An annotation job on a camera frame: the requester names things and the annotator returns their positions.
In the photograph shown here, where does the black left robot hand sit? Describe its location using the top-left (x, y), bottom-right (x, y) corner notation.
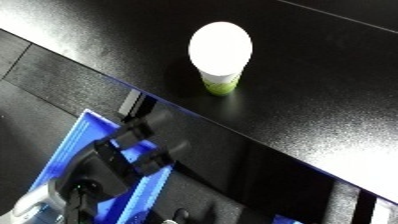
top-left (55, 119), bottom-right (192, 224)

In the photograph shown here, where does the white paper cup green band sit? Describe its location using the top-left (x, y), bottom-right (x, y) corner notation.
top-left (186, 21), bottom-right (255, 98)

